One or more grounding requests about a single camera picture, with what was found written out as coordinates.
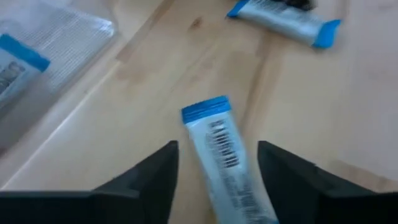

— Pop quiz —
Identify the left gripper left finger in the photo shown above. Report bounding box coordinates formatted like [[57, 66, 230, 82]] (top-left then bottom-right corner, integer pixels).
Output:
[[0, 139, 180, 224]]

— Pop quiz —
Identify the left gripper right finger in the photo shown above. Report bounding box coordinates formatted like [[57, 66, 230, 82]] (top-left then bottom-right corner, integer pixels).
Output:
[[256, 139, 398, 224]]

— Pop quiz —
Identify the clear plastic bin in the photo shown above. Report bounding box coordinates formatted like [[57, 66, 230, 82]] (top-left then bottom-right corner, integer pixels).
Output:
[[0, 0, 118, 153]]

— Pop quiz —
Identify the blue white Hershey's bar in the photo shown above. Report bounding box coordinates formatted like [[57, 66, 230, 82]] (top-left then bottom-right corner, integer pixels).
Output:
[[180, 95, 280, 224], [0, 33, 51, 105], [226, 0, 342, 50]]

